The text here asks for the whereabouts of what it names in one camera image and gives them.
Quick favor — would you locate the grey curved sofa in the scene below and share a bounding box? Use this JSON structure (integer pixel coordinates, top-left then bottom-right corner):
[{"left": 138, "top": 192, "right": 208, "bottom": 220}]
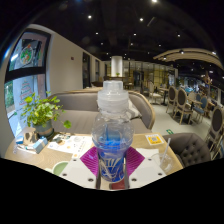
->
[{"left": 46, "top": 88, "right": 157, "bottom": 134}]

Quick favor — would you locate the group of ceiling spotlights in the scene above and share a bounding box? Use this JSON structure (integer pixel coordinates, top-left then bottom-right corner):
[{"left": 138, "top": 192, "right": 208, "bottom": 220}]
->
[{"left": 86, "top": 0, "right": 218, "bottom": 56}]

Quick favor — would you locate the clear plastic cup with straw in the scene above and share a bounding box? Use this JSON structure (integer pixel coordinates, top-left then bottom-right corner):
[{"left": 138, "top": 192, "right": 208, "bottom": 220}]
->
[{"left": 151, "top": 138, "right": 174, "bottom": 174}]

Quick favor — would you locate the yellow square card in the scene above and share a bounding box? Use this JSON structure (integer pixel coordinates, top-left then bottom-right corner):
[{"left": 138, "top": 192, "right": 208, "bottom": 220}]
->
[{"left": 144, "top": 133, "right": 165, "bottom": 147}]

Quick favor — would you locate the group of dining chairs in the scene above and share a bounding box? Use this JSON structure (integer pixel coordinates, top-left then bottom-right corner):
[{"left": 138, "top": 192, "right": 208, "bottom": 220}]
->
[{"left": 146, "top": 81, "right": 224, "bottom": 158}]

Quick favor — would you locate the white paper napkin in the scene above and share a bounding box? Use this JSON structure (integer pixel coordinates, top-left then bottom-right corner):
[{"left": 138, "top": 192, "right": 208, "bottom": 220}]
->
[{"left": 136, "top": 148, "right": 161, "bottom": 162}]

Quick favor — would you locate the window with festive decorations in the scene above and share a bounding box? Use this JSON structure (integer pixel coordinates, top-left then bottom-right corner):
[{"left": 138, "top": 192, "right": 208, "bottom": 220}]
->
[{"left": 3, "top": 29, "right": 51, "bottom": 134}]

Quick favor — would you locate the small light blue tissue pack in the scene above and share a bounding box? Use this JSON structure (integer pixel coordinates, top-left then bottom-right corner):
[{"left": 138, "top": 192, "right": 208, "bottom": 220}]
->
[{"left": 33, "top": 137, "right": 49, "bottom": 154}]

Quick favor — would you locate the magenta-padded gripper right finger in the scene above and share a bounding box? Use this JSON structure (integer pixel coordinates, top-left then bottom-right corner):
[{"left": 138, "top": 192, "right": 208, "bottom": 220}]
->
[{"left": 123, "top": 146, "right": 167, "bottom": 190}]

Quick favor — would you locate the dark grey tufted chair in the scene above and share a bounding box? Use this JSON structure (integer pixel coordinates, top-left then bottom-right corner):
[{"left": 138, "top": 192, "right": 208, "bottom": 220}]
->
[{"left": 162, "top": 132, "right": 213, "bottom": 168}]

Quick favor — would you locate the clear blue-label water bottle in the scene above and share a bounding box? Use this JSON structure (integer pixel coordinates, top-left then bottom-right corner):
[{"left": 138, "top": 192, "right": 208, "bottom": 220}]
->
[{"left": 91, "top": 79, "right": 135, "bottom": 184}]

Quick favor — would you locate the blue and white card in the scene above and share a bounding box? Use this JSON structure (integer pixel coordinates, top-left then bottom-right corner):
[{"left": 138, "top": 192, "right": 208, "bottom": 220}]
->
[{"left": 14, "top": 134, "right": 25, "bottom": 145}]

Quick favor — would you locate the pale green mug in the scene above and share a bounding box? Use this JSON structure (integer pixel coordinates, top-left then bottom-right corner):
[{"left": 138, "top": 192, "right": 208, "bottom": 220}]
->
[{"left": 52, "top": 160, "right": 70, "bottom": 177}]

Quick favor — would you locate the white round pillar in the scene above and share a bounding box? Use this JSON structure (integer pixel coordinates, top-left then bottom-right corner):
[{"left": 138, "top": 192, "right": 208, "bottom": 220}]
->
[{"left": 110, "top": 55, "right": 124, "bottom": 78}]

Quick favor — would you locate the green potted plant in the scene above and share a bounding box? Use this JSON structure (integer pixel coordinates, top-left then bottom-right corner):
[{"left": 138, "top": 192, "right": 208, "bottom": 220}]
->
[{"left": 20, "top": 91, "right": 73, "bottom": 139}]

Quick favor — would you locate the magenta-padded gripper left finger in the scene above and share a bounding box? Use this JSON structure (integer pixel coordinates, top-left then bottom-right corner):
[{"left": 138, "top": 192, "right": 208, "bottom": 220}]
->
[{"left": 60, "top": 146, "right": 102, "bottom": 190}]

